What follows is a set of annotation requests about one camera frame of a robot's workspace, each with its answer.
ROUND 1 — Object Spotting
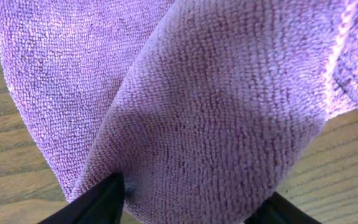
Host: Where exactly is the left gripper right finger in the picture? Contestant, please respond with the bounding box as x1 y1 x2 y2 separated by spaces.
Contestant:
244 192 321 224

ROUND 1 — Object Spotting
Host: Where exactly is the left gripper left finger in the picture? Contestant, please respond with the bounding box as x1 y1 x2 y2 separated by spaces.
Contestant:
39 173 125 224

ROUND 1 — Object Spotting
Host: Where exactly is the purple microfiber cloth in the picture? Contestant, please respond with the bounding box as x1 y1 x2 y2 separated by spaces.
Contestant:
0 0 358 223

